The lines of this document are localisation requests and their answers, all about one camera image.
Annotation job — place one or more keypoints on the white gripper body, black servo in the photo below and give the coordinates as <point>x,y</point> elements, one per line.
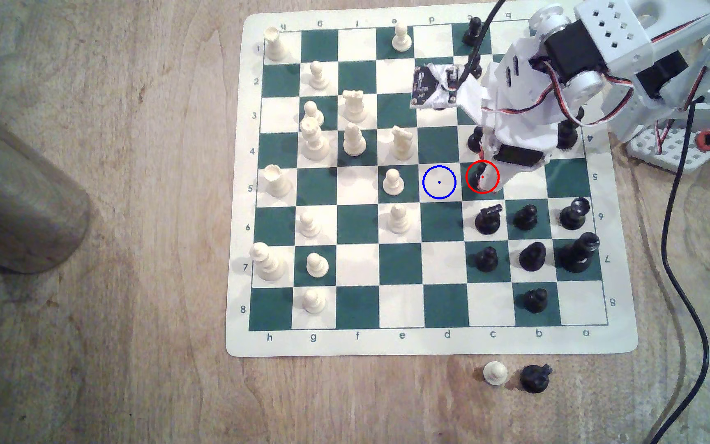
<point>520,155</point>

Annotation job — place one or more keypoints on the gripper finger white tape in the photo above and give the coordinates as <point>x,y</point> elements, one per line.
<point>484,184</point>

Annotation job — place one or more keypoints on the black chess pawn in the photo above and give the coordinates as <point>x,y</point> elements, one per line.
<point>487,261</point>
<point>477,174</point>
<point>537,301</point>
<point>474,142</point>
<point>472,34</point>
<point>477,66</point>
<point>525,219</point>

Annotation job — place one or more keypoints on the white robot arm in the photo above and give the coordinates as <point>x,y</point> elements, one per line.
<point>614,31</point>

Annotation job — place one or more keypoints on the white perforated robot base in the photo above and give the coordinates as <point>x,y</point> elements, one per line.
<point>663,148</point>

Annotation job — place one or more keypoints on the black chess knight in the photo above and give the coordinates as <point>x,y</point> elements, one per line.
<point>534,379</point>
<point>487,222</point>

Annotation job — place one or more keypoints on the black chess queen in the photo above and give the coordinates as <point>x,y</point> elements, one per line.
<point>567,139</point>

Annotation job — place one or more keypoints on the black chess bishop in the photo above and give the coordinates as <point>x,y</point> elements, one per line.
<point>532,258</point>

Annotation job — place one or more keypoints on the white chess pawn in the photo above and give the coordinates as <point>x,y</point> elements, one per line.
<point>401,40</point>
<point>495,373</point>
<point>314,301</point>
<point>309,225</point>
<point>393,183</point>
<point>317,265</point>
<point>312,112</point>
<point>317,77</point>
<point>399,220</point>

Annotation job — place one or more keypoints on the white chess knight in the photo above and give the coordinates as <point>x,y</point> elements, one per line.
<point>402,145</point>

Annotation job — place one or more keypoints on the black chess king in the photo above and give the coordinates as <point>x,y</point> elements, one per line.
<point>577,256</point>

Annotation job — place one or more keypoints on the white chess bishop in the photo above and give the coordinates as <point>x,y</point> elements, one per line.
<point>354,142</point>

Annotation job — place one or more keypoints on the white chess rook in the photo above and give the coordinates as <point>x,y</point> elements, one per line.
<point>278,182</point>
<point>276,46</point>
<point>355,108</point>

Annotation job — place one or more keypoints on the green white chess mat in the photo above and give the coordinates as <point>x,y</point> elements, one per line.
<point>358,265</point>

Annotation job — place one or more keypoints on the white chess queen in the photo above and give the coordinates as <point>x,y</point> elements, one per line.
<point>315,145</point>

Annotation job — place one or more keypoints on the white chess king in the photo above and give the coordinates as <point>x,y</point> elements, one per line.
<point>267,262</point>

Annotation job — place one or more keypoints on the metal cylinder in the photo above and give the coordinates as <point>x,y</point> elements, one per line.
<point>16,203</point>

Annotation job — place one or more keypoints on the camera board with white mount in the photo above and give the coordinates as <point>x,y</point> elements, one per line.
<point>432,86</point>

